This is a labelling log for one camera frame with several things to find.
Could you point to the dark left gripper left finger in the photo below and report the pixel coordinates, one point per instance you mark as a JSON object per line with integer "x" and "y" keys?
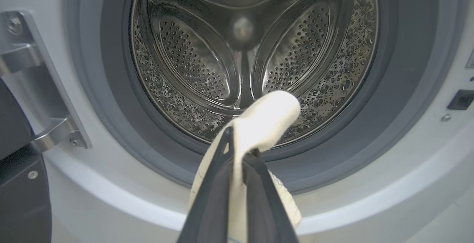
{"x": 211, "y": 206}

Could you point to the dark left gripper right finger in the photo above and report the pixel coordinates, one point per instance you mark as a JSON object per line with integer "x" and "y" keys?
{"x": 263, "y": 206}

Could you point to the dark round glass washer door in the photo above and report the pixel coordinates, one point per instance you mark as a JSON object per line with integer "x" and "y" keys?
{"x": 22, "y": 198}

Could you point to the white front-load washing machine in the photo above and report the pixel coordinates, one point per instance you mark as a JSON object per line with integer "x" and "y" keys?
{"x": 370, "y": 206}

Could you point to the stainless steel washing machine drum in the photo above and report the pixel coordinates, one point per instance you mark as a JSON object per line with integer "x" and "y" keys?
{"x": 192, "y": 54}

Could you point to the silver metal door hinge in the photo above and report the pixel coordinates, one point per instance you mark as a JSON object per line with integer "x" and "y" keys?
{"x": 44, "y": 87}

